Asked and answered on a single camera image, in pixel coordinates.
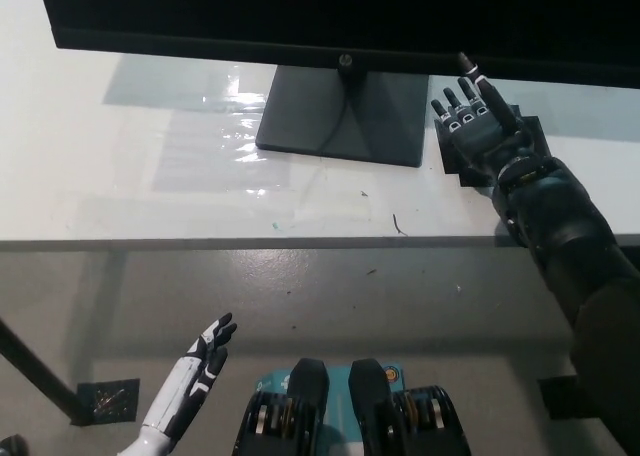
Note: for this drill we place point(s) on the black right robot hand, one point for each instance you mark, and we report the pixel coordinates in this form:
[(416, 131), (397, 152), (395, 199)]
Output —
[(480, 136)]

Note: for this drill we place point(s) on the black tape patch on desk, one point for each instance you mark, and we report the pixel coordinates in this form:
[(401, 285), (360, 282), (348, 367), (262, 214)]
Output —
[(457, 168)]

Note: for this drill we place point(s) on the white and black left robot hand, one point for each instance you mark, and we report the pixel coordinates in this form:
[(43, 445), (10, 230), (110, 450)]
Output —
[(185, 381)]

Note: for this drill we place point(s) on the black table leg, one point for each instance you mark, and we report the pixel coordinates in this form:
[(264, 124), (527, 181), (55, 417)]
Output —
[(45, 376)]

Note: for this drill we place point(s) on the black HP monitor with stand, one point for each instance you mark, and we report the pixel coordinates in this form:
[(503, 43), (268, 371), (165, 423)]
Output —
[(300, 11)]

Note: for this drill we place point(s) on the dark grey rounded object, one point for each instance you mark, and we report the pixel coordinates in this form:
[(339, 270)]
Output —
[(12, 446)]

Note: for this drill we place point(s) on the clear plastic sheet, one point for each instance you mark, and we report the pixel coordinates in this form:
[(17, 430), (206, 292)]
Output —
[(205, 93)]

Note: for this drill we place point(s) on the small teal speck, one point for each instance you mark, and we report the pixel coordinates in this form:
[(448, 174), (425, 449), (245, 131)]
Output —
[(276, 225)]

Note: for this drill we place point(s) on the small dark squiggly scrap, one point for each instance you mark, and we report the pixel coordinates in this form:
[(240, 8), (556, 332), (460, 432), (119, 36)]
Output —
[(397, 225)]

